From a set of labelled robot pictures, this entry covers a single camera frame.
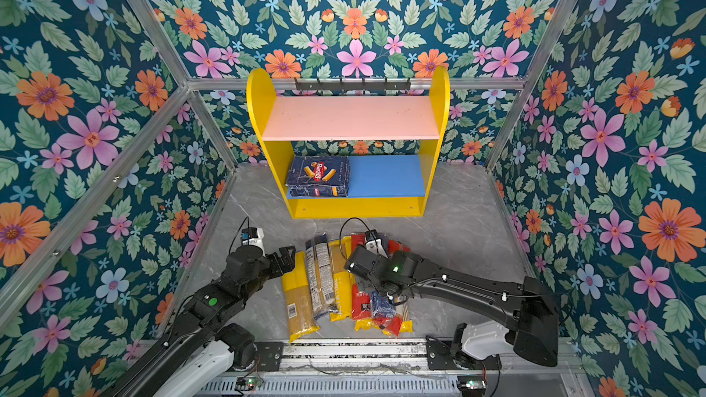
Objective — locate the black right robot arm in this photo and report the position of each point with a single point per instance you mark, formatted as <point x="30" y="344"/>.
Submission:
<point x="523" y="317"/>

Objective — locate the blue clear spaghetti bag left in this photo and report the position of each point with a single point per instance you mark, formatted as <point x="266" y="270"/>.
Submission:
<point x="318" y="302"/>

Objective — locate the black hook rail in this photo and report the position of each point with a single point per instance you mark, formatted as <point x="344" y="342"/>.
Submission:
<point x="345" y="85"/>

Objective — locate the red clear labelled spaghetti bag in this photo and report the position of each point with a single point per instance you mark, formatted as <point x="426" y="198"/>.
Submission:
<point x="402" y="322"/>

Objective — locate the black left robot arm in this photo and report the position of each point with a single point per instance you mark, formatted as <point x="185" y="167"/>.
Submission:
<point x="202" y="342"/>

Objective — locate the yellow pastatime bag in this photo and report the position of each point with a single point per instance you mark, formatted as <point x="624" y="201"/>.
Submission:
<point x="343" y="283"/>
<point x="347" y="246"/>

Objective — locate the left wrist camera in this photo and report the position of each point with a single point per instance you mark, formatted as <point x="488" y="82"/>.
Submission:
<point x="253" y="236"/>

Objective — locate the blue clear spaghetti bag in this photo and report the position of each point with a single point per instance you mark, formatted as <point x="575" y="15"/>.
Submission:
<point x="318" y="302"/>
<point x="324" y="274"/>

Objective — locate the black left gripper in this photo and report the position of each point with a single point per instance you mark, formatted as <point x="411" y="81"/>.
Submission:
<point x="274" y="260"/>

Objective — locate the yellow spaghetti bag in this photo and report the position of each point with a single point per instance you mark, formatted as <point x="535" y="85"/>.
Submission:
<point x="367" y="324"/>
<point x="298" y="300"/>

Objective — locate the yellow wooden shelf unit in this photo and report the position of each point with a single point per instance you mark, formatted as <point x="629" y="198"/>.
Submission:
<point x="385" y="185"/>

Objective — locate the blue Barilla rigatoni bag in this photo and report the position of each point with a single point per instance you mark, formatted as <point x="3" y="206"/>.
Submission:
<point x="318" y="177"/>

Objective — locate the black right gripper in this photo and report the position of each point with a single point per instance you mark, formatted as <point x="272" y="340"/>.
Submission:
<point x="392" y="259"/>

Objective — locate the blue clear spaghetti bag right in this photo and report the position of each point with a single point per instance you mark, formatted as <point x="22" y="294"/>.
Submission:
<point x="324" y="274"/>

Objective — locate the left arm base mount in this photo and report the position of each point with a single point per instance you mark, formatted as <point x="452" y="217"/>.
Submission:
<point x="259" y="354"/>

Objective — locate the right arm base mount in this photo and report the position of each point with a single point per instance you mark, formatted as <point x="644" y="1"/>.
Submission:
<point x="447" y="354"/>

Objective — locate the blue Barilla spaghetti box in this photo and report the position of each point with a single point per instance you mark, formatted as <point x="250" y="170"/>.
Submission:
<point x="382" y="309"/>

